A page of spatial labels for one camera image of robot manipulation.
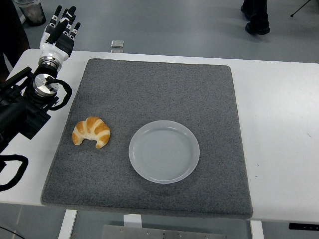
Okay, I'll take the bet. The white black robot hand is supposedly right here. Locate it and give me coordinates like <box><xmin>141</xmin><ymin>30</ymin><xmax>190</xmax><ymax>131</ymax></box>
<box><xmin>39</xmin><ymin>5</ymin><xmax>82</xmax><ymax>62</ymax></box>

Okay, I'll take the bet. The golden croissant bread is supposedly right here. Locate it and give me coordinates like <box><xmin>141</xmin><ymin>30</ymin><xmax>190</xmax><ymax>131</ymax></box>
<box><xmin>71</xmin><ymin>116</ymin><xmax>111</xmax><ymax>149</ymax></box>

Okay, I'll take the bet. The pale grey round plate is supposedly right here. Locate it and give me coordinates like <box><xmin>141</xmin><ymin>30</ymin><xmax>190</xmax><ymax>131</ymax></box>
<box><xmin>128</xmin><ymin>120</ymin><xmax>200</xmax><ymax>184</ymax></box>

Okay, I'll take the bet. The grey metal plate with screws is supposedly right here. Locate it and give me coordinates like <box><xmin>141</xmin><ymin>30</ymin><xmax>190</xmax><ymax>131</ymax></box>
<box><xmin>102</xmin><ymin>225</ymin><xmax>226</xmax><ymax>239</ymax></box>

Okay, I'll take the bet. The grey felt mat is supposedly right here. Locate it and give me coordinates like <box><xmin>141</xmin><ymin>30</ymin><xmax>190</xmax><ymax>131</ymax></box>
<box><xmin>40</xmin><ymin>58</ymin><xmax>254</xmax><ymax>220</ymax></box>

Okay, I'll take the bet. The white table leg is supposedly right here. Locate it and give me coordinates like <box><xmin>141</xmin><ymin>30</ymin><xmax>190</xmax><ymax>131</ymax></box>
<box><xmin>250</xmin><ymin>220</ymin><xmax>265</xmax><ymax>239</ymax></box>
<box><xmin>57</xmin><ymin>210</ymin><xmax>78</xmax><ymax>239</ymax></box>
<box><xmin>123</xmin><ymin>214</ymin><xmax>143</xmax><ymax>228</ymax></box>

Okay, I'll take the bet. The black tripod leg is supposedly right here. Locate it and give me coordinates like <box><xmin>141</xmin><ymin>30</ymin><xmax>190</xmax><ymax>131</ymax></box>
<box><xmin>290</xmin><ymin>0</ymin><xmax>312</xmax><ymax>17</ymax></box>

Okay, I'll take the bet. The black table control panel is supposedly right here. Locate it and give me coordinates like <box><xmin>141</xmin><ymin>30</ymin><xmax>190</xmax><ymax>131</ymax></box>
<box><xmin>289</xmin><ymin>223</ymin><xmax>319</xmax><ymax>230</ymax></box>

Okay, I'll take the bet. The thin black floor cable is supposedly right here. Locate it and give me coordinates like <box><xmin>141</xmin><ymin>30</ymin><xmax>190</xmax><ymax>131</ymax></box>
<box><xmin>0</xmin><ymin>225</ymin><xmax>25</xmax><ymax>239</ymax></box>

